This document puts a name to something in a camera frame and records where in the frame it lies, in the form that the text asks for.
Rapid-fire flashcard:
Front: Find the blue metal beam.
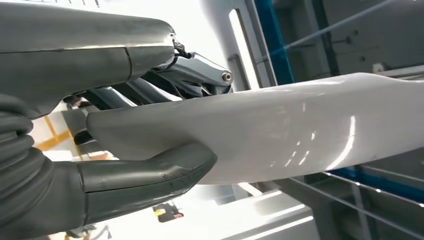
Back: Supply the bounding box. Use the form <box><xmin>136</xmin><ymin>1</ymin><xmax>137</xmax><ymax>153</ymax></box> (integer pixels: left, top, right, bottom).
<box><xmin>327</xmin><ymin>165</ymin><xmax>424</xmax><ymax>205</ymax></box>

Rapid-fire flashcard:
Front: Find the blue metal post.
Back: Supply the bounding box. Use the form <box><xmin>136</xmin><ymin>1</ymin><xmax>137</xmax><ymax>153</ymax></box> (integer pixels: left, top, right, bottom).
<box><xmin>254</xmin><ymin>0</ymin><xmax>296</xmax><ymax>86</ymax></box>

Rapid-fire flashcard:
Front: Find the grey metal rail rack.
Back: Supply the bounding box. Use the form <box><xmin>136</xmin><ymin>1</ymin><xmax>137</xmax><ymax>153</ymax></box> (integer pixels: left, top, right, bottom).
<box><xmin>288</xmin><ymin>163</ymin><xmax>424</xmax><ymax>240</ymax></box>

